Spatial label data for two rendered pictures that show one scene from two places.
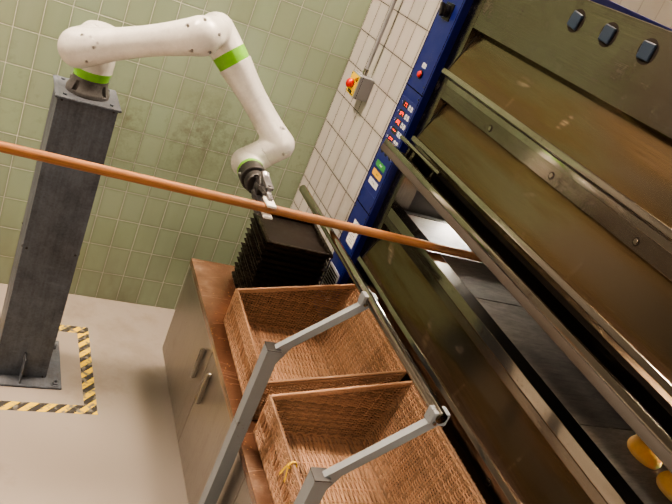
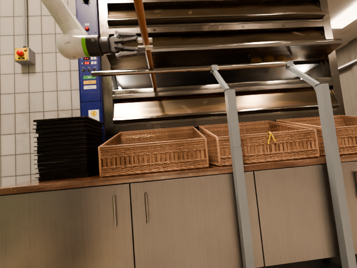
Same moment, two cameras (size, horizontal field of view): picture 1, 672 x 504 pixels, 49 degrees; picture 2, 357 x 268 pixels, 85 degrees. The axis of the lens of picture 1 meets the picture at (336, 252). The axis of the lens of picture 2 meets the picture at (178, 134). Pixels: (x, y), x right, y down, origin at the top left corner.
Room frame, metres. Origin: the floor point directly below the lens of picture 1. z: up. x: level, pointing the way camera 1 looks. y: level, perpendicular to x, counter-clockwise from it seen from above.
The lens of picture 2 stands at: (1.64, 1.02, 0.68)
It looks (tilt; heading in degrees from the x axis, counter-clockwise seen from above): 5 degrees up; 294
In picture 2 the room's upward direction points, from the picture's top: 5 degrees counter-clockwise
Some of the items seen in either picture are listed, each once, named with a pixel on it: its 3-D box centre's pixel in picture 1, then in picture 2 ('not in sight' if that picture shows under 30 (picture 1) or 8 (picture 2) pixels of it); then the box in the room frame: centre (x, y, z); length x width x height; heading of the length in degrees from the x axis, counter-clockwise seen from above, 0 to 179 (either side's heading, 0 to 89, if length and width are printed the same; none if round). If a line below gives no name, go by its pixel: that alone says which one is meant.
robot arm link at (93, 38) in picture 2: (254, 176); (96, 46); (2.31, 0.35, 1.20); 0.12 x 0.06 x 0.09; 118
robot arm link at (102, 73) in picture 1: (96, 50); not in sight; (2.40, 1.02, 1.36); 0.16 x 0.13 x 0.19; 3
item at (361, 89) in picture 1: (359, 85); (24, 56); (3.17, 0.19, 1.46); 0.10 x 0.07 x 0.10; 28
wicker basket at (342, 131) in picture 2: not in sight; (337, 131); (1.19, -0.61, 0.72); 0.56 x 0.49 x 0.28; 29
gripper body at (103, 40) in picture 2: (257, 185); (111, 45); (2.24, 0.32, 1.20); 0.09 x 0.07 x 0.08; 28
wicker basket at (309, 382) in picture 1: (309, 344); (156, 146); (2.26, -0.04, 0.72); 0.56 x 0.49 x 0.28; 27
